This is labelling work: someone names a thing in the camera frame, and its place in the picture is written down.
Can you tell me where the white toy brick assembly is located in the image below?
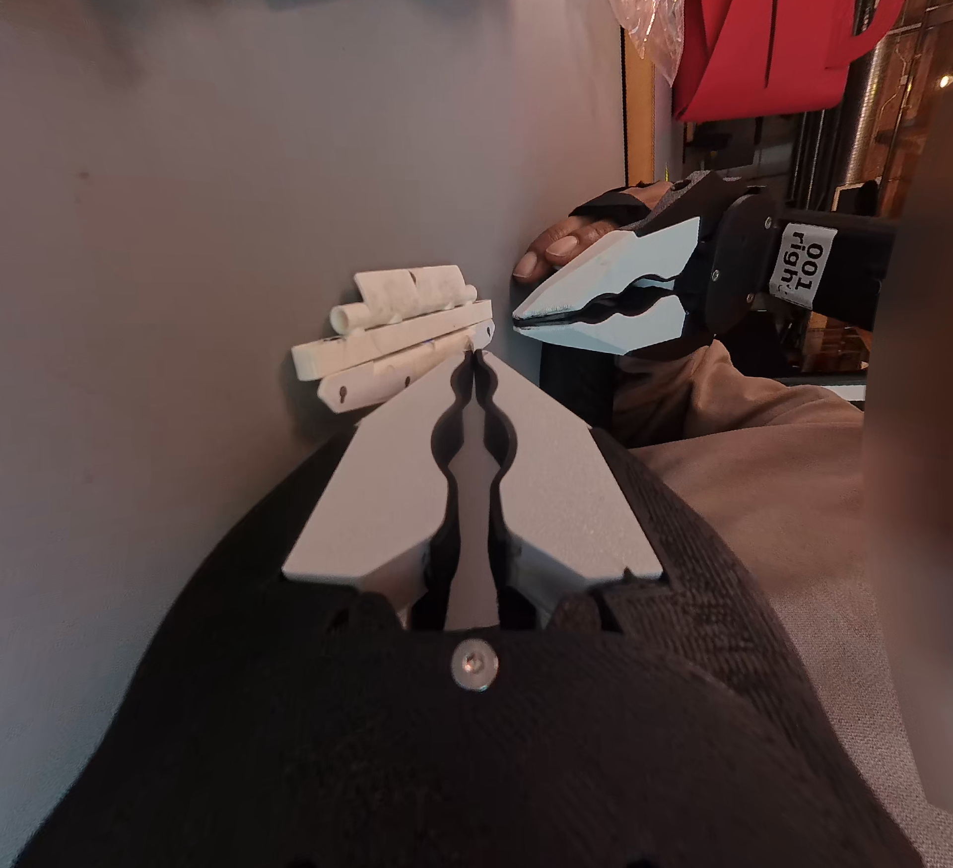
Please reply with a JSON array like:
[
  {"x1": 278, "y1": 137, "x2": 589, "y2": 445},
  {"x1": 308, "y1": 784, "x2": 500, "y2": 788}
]
[{"x1": 290, "y1": 264, "x2": 497, "y2": 413}]

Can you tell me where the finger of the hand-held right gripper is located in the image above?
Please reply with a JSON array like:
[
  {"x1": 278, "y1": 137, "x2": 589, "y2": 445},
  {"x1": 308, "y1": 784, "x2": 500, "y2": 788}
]
[
  {"x1": 512, "y1": 297, "x2": 687, "y2": 357},
  {"x1": 511, "y1": 216, "x2": 704, "y2": 323}
]

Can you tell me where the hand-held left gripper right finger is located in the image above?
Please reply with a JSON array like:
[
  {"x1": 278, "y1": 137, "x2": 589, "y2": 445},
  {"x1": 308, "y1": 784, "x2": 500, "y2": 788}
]
[{"x1": 475, "y1": 351, "x2": 664, "y2": 627}]

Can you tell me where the red felt bag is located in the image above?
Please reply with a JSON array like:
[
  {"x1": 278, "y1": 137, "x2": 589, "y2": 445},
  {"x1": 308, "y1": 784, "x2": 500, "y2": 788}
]
[{"x1": 672, "y1": 0, "x2": 933, "y2": 122}]

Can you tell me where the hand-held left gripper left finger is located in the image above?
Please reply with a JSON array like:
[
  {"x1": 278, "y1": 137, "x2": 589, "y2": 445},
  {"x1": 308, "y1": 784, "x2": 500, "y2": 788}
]
[{"x1": 281, "y1": 353, "x2": 477, "y2": 627}]

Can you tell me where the person's beige sweatshirt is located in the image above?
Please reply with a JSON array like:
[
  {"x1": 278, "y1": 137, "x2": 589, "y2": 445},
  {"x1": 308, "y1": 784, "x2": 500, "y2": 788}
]
[{"x1": 629, "y1": 399, "x2": 953, "y2": 868}]

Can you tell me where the person's right forearm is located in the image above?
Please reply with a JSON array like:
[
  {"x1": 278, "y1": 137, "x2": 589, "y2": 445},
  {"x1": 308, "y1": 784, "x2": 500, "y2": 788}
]
[{"x1": 612, "y1": 339, "x2": 868, "y2": 452}]

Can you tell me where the person's right hand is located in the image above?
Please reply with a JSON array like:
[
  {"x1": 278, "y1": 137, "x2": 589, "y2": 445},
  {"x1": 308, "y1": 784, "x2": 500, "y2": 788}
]
[{"x1": 512, "y1": 213, "x2": 637, "y2": 282}]

